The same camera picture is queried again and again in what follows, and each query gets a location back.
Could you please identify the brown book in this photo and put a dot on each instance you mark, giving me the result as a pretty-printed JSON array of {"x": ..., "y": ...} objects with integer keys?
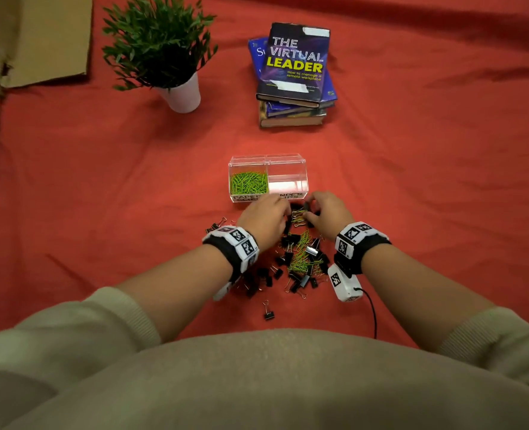
[{"x": 291, "y": 122}]

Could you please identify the small black binder clip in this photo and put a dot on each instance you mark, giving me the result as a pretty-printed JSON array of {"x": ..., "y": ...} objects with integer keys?
[
  {"x": 215, "y": 227},
  {"x": 209, "y": 229}
]

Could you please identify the person's right forearm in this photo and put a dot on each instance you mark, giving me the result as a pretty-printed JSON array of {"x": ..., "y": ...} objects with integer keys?
[{"x": 426, "y": 300}]

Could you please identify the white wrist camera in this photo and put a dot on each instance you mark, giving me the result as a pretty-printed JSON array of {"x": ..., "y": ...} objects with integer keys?
[
  {"x": 222, "y": 291},
  {"x": 344, "y": 286}
]

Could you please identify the black wristband with marker tiles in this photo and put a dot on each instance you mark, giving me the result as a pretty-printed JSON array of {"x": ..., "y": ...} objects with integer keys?
[
  {"x": 358, "y": 241},
  {"x": 233, "y": 246}
]

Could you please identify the brown cardboard box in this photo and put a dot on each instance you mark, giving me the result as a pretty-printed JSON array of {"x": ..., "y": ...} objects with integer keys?
[{"x": 49, "y": 40}]

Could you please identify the beige sweater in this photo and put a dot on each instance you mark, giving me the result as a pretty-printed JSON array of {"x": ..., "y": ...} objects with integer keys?
[{"x": 269, "y": 385}]

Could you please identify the person's left forearm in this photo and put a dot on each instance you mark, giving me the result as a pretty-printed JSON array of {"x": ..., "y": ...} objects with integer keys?
[{"x": 175, "y": 295}]

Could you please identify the person's left hand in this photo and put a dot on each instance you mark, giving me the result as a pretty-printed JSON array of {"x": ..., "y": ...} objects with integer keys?
[{"x": 266, "y": 221}]

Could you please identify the person's right hand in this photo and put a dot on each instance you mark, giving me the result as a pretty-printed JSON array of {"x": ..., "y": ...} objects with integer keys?
[{"x": 331, "y": 214}]

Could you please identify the green plant in white pot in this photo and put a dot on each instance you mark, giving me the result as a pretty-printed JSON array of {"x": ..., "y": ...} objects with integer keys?
[{"x": 157, "y": 44}]

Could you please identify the blue book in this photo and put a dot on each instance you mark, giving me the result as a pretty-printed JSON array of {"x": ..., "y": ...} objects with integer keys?
[{"x": 255, "y": 53}]

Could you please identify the clear two-compartment plastic box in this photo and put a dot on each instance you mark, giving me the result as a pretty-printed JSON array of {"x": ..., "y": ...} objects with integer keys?
[{"x": 287, "y": 174}]

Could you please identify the pile of black binder clips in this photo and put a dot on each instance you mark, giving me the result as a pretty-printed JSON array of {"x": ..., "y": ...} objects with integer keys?
[{"x": 269, "y": 315}]

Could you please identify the red cloth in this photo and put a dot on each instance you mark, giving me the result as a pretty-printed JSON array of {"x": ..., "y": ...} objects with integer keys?
[{"x": 426, "y": 174}]

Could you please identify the dark purple book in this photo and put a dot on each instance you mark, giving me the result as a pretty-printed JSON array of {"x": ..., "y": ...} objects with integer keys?
[{"x": 293, "y": 62}]

